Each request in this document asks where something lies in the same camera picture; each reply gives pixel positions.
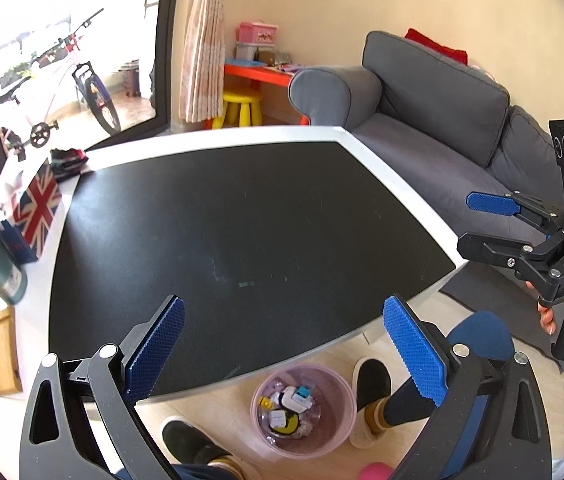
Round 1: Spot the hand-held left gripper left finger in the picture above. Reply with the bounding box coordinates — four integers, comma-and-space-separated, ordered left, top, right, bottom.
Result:
18, 294, 187, 480

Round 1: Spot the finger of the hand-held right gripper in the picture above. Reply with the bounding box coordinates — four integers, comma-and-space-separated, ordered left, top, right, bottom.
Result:
466, 190, 564, 235
456, 232, 564, 282

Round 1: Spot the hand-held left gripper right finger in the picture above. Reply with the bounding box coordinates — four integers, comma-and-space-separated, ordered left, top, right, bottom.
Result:
383, 296, 554, 480

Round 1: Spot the pink translucent trash bin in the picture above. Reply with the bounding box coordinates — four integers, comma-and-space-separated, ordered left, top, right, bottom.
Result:
251, 364, 357, 458

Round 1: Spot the white round zip pouch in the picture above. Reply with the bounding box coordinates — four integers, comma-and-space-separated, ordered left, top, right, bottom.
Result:
282, 386, 313, 413

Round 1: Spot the yellow round zip pouch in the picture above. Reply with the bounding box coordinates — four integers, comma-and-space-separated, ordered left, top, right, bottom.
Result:
274, 412, 299, 436

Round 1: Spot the person's right hand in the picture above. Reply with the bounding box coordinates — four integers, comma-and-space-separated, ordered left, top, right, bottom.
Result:
524, 280, 564, 346

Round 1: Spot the dark beige-soled slipper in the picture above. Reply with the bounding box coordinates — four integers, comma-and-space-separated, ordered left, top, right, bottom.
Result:
160, 416, 235, 468
349, 357, 393, 448

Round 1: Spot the grey fabric sofa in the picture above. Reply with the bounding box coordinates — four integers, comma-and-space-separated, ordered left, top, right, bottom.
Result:
288, 31, 564, 256

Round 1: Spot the wooden block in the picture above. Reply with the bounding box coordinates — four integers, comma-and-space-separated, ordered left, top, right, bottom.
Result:
0, 306, 24, 395

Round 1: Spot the red cushion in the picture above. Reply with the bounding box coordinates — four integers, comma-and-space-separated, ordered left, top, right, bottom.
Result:
406, 28, 467, 66

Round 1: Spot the union jack bag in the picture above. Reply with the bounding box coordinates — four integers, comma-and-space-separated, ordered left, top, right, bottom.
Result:
0, 157, 63, 264

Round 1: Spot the black and red cloth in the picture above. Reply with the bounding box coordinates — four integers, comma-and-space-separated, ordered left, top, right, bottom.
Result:
50, 147, 90, 183

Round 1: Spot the white and pink bicycle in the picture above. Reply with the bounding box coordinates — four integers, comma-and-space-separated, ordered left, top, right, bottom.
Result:
0, 8, 122, 148

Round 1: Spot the yellow plastic stool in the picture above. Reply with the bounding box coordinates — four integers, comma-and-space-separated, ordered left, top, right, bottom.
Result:
212, 89, 263, 129

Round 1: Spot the orange low table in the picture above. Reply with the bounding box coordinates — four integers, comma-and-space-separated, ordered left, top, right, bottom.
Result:
224, 60, 310, 126

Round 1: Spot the purple plastic stool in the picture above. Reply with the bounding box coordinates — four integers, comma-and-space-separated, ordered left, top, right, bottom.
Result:
122, 62, 141, 98

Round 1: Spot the grey storage box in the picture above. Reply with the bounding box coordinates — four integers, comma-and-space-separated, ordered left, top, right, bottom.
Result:
235, 42, 263, 62

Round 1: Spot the pink storage box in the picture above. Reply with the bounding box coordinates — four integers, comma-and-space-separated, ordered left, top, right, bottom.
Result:
238, 21, 279, 46

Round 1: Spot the patterned beige curtain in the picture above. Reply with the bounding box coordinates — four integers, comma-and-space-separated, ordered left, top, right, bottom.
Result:
180, 0, 226, 123

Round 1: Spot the black sliding door frame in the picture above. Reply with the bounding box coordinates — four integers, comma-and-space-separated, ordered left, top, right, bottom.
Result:
84, 0, 185, 153

